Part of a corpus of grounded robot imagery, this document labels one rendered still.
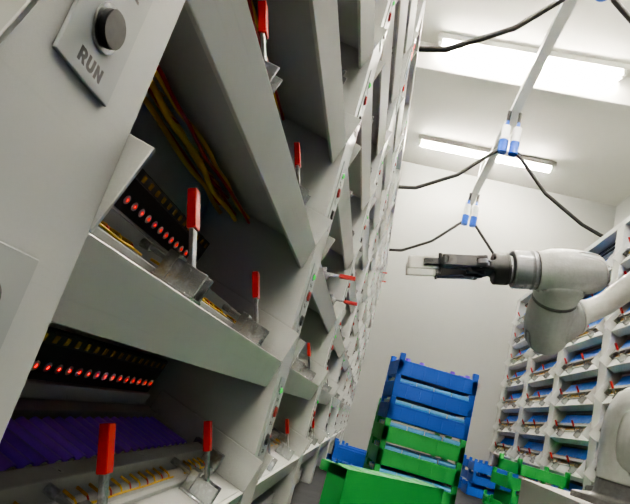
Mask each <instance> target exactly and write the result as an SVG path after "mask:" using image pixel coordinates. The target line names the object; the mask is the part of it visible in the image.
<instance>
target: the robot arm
mask: <svg viewBox="0 0 630 504"><path fill-rule="evenodd" d="M406 275H415V276H434V279H436V280H437V278H438V279H439V278H441V279H469V280H477V278H483V277H486V276H488V277H489V278H490V282H491V284H493V285H509V287H510V288H512V289H529V290H533V292H532V296H531V298H530V300H529V302H528V305H527V308H526V312H525V318H524V328H523V331H524V337H525V340H526V341H527V343H528V345H529V346H530V348H531V349H532V350H534V351H535V352H537V353H539V354H542V355H554V354H556V353H558V352H559V351H561V350H562V349H563V348H564V347H565V346H566V344H567V343H570V342H571V341H572V340H573V339H574V338H576V337H577V336H579V335H581V334H583V333H584V332H585V331H586V329H587V327H588V324H590V323H593V322H595V321H597V320H600V319H602V318H604V317H606V316H608V315H610V314H611V313H613V312H615V311H616V310H618V309H619V308H621V307H622V306H624V305H625V304H627V303H628V302H630V272H628V273H627V274H626V275H624V276H623V277H622V278H620V279H619V280H618V281H616V282H615V283H614V284H612V285H611V286H610V287H608V288H607V289H606V290H604V291H603V292H601V293H600V294H598V295H596V296H594V297H592V298H589V299H585V300H581V299H582V298H583V297H584V295H591V294H594V293H596V292H599V291H601V290H603V289H604V288H606V286H607V284H608V278H609V269H608V265H607V263H606V261H605V260H604V259H603V258H602V257H601V256H600V255H598V254H595V253H592V252H587V251H582V250H575V249H547V250H543V251H532V250H531V251H520V250H513V251H511V252H510V254H508V253H493V254H492V255H491V258H490V260H489V259H488V255H460V254H443V256H442V253H439V256H422V255H408V263H406ZM598 477H599V478H598ZM570 495H571V496H574V497H576V498H579V499H582V500H585V501H587V502H590V503H592V504H630V387H628V388H625V389H624V390H623V391H620V392H618V393H617V395H616V396H615V397H614V398H613V400H612V401H611V403H610V404H609V406H608V408H607V410H606V413H605V415H604V419H603V423H602V427H601V432H600V438H599V444H598V452H597V468H596V477H595V481H594V485H586V486H585V489H584V490H577V489H571V491H570Z"/></svg>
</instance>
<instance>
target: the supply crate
mask: <svg viewBox="0 0 630 504"><path fill-rule="evenodd" d="M396 359H397V357H395V356H391V360H390V364H389V368H388V372H387V375H389V376H392V377H395V374H400V375H402V376H401V378H403V379H406V380H410V381H413V382H417V383H420V384H423V385H427V386H430V387H434V388H437V389H441V390H444V391H447V392H451V393H454V394H458V395H461V396H469V395H472V396H476V391H477V386H478V381H479V375H478V374H473V376H472V380H471V379H468V378H465V377H461V375H454V374H451V373H447V372H444V371H441V370H437V369H434V368H430V367H427V366H423V365H420V364H416V363H413V362H410V361H406V360H405V359H406V353H403V352H401V353H400V357H399V359H398V360H396Z"/></svg>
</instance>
